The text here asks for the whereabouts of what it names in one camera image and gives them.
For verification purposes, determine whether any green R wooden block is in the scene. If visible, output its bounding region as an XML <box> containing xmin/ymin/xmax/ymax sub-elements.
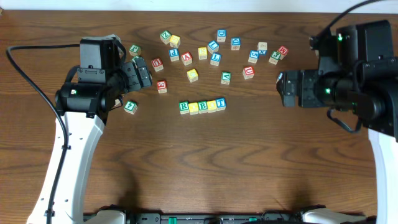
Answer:
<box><xmin>178</xmin><ymin>101</ymin><xmax>190</xmax><ymax>114</ymax></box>

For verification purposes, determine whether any yellow O wooden block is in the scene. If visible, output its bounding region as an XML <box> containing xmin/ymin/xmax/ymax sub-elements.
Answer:
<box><xmin>188</xmin><ymin>102</ymin><xmax>199</xmax><ymax>115</ymax></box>

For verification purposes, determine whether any green B wooden block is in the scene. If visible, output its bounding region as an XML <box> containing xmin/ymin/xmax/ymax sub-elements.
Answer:
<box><xmin>198</xmin><ymin>101</ymin><xmax>208</xmax><ymax>114</ymax></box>

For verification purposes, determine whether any blue T wooden block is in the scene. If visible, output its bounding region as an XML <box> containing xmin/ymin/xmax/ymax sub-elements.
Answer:
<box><xmin>215</xmin><ymin>98</ymin><xmax>226</xmax><ymax>111</ymax></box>

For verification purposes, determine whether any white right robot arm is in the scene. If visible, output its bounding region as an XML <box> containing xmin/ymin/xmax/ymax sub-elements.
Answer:
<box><xmin>276</xmin><ymin>20</ymin><xmax>397</xmax><ymax>223</ymax></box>

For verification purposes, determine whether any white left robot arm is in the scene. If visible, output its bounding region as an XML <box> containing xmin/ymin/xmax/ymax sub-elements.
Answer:
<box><xmin>27</xmin><ymin>34</ymin><xmax>152</xmax><ymax>223</ymax></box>

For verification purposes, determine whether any green J block left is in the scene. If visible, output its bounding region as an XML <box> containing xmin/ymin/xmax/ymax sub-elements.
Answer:
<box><xmin>129</xmin><ymin>44</ymin><xmax>141</xmax><ymax>57</ymax></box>

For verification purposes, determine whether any red U block left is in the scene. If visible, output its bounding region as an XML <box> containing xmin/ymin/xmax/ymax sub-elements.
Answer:
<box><xmin>151</xmin><ymin>58</ymin><xmax>164</xmax><ymax>72</ymax></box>

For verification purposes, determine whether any red E wooden block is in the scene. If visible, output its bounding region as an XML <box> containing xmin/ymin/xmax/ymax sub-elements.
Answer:
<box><xmin>157</xmin><ymin>80</ymin><xmax>167</xmax><ymax>93</ymax></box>

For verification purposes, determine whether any green 4 wooden block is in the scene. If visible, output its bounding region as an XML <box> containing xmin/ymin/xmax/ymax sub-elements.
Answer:
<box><xmin>124</xmin><ymin>101</ymin><xmax>137</xmax><ymax>114</ymax></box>

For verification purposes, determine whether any green J wooden block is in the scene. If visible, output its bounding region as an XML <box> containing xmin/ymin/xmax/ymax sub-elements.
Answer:
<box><xmin>269</xmin><ymin>51</ymin><xmax>282</xmax><ymax>65</ymax></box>

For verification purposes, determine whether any red M wooden block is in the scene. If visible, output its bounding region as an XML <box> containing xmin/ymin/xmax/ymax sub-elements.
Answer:
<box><xmin>277</xmin><ymin>45</ymin><xmax>289</xmax><ymax>60</ymax></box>

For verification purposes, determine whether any blue P wooden block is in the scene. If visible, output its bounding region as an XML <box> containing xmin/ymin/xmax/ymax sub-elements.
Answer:
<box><xmin>169</xmin><ymin>49</ymin><xmax>180</xmax><ymax>62</ymax></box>

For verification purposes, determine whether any green Z wooden block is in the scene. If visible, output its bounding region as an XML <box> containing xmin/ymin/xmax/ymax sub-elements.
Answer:
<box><xmin>160</xmin><ymin>30</ymin><xmax>172</xmax><ymax>45</ymax></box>

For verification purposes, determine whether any red U wooden block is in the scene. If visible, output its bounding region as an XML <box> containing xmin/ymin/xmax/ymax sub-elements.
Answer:
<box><xmin>243</xmin><ymin>67</ymin><xmax>255</xmax><ymax>80</ymax></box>

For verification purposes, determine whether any blue X wooden block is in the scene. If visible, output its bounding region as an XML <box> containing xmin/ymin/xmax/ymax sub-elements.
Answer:
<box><xmin>257</xmin><ymin>42</ymin><xmax>267</xmax><ymax>55</ymax></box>

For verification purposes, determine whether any red A wooden block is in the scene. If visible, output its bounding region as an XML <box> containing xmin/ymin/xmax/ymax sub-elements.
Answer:
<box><xmin>181</xmin><ymin>52</ymin><xmax>193</xmax><ymax>66</ymax></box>

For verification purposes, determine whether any blue 5 wooden block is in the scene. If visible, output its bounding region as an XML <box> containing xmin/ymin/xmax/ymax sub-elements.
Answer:
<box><xmin>248</xmin><ymin>50</ymin><xmax>259</xmax><ymax>63</ymax></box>

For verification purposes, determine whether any yellow C wooden block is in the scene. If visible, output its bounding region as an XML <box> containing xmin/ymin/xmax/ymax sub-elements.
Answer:
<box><xmin>187</xmin><ymin>69</ymin><xmax>198</xmax><ymax>83</ymax></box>

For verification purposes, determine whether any yellow S wooden block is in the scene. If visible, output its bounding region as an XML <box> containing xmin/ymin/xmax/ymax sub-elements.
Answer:
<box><xmin>198</xmin><ymin>47</ymin><xmax>208</xmax><ymax>60</ymax></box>

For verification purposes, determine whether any green V wooden block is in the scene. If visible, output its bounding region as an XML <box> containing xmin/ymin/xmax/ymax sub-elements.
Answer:
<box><xmin>221</xmin><ymin>72</ymin><xmax>231</xmax><ymax>85</ymax></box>

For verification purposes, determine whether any blue D wooden block right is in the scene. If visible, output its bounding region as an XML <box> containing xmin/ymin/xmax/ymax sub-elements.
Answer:
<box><xmin>231</xmin><ymin>37</ymin><xmax>241</xmax><ymax>50</ymax></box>

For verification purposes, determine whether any blue d wooden block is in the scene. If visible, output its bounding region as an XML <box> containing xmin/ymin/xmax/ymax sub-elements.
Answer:
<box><xmin>216</xmin><ymin>29</ymin><xmax>227</xmax><ymax>42</ymax></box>
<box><xmin>231</xmin><ymin>37</ymin><xmax>241</xmax><ymax>50</ymax></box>

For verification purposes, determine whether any blue L wooden block lower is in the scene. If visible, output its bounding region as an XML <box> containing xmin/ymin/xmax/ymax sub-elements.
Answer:
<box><xmin>210</xmin><ymin>52</ymin><xmax>221</xmax><ymax>66</ymax></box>

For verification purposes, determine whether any blue l wooden block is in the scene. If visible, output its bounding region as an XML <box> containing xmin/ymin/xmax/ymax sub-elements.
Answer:
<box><xmin>210</xmin><ymin>52</ymin><xmax>221</xmax><ymax>66</ymax></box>
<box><xmin>207</xmin><ymin>40</ymin><xmax>220</xmax><ymax>54</ymax></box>

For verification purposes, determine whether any blue L wooden block upper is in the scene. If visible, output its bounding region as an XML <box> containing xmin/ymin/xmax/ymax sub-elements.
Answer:
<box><xmin>207</xmin><ymin>40</ymin><xmax>220</xmax><ymax>54</ymax></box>

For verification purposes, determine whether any blue D wooden block back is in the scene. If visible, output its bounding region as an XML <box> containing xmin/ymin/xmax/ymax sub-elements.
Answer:
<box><xmin>216</xmin><ymin>29</ymin><xmax>227</xmax><ymax>42</ymax></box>

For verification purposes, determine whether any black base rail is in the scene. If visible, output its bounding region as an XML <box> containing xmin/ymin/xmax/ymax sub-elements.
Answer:
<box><xmin>83</xmin><ymin>204</ymin><xmax>377</xmax><ymax>224</ymax></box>

